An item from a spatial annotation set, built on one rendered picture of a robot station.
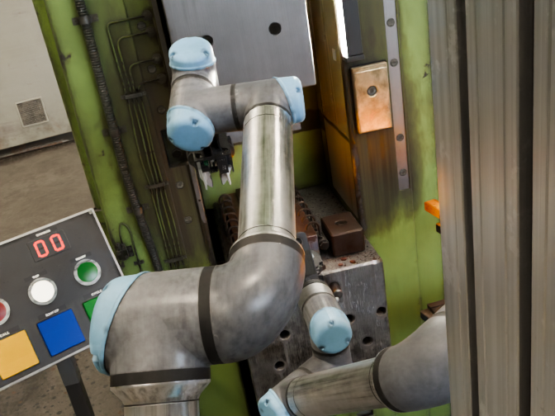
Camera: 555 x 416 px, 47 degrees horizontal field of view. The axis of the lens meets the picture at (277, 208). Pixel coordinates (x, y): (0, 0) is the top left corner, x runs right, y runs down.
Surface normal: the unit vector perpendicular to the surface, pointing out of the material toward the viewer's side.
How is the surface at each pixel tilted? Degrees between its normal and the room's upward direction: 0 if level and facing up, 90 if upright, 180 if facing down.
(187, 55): 27
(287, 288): 72
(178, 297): 36
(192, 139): 117
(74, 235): 60
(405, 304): 90
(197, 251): 90
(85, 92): 90
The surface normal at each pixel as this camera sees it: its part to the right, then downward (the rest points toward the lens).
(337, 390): -0.85, 0.03
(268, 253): 0.11, -0.69
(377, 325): 0.18, 0.38
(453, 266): -0.98, 0.19
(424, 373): -0.43, -0.06
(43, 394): -0.15, -0.90
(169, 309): -0.15, -0.34
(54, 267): 0.42, -0.23
